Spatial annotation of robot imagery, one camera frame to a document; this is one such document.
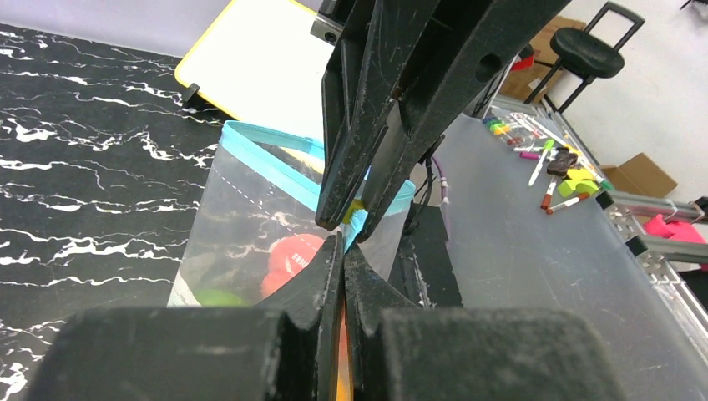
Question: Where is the clear zip top bag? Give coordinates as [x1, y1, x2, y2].
[166, 120, 417, 309]

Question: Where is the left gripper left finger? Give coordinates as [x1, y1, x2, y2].
[27, 234, 344, 400]

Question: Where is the red cap marker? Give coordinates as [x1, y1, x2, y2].
[540, 175, 558, 210]

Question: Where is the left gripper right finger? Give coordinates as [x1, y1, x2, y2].
[343, 246, 625, 400]

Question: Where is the yellow bell pepper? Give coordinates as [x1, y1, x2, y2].
[336, 308, 353, 401]

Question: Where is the green cap marker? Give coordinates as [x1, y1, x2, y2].
[528, 139, 555, 187]

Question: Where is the black round stool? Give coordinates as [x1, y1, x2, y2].
[524, 1, 645, 113]

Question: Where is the pink object at right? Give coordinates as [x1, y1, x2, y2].
[643, 214, 707, 244]

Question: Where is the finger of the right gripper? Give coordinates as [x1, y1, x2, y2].
[316, 1, 438, 230]
[357, 1, 567, 242]

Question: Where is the white board wooden frame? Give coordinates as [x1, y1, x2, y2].
[174, 0, 334, 140]

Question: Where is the pink peach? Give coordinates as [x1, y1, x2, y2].
[260, 234, 324, 298]

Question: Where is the small green lime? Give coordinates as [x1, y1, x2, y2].
[194, 289, 248, 307]

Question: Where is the green sticky note block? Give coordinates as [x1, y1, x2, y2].
[557, 169, 599, 198]

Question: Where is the orange cap marker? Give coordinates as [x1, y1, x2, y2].
[545, 193, 590, 216]

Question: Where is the small cardboard box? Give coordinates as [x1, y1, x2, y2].
[600, 153, 678, 198]

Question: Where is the cardboard box behind stool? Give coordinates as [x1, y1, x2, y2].
[499, 16, 586, 101]

